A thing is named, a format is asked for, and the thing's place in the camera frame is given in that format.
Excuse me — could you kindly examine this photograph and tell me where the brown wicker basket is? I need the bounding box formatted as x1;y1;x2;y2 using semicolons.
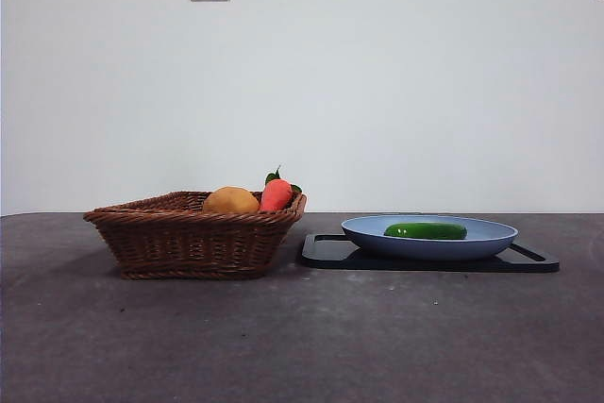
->
83;191;309;280

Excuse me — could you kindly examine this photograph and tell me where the yellow-brown potato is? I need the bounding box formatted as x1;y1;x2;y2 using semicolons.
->
202;185;261;215

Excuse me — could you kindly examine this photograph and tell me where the blue round plate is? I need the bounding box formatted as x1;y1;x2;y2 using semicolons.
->
340;214;520;261

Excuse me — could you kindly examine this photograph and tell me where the black rectangular tray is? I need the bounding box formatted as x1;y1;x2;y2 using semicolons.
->
300;232;561;274

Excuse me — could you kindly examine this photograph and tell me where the green pepper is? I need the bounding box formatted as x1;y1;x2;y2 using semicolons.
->
383;222;468;241

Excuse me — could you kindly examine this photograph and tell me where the orange carrot with green leaves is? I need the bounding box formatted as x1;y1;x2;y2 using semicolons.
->
259;164;303;212

